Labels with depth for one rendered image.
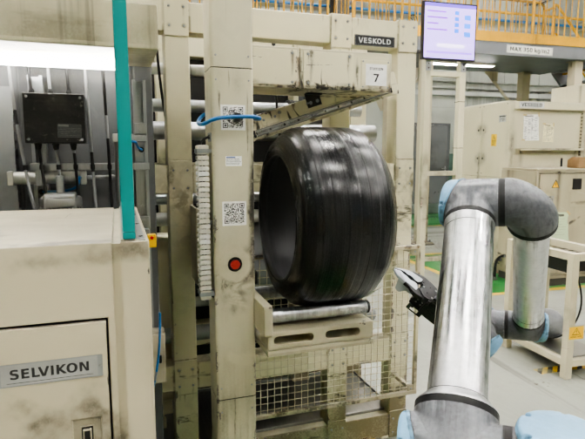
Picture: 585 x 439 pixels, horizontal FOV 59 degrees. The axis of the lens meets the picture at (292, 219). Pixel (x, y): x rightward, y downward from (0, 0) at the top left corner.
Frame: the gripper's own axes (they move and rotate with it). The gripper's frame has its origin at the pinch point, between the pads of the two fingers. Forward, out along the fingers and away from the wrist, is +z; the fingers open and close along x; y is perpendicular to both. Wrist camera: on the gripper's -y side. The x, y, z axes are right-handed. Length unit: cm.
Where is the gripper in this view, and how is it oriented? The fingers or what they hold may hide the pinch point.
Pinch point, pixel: (398, 269)
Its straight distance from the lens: 162.9
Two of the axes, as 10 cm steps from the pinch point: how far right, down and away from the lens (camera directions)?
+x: 5.1, -4.4, 7.4
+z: -7.7, -6.1, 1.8
